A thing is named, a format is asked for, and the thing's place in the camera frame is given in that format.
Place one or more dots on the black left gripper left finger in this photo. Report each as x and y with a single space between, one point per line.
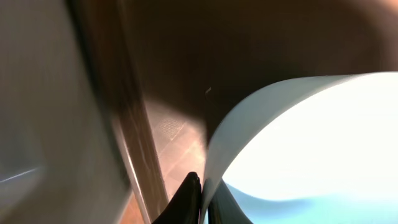
184 207

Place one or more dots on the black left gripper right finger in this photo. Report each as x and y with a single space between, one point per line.
223 209

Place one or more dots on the light blue bowl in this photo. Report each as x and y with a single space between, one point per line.
310 150

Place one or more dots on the grey dishwasher rack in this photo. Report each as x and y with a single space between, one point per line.
59 161

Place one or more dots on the dark brown serving tray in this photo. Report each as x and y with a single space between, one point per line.
202 57

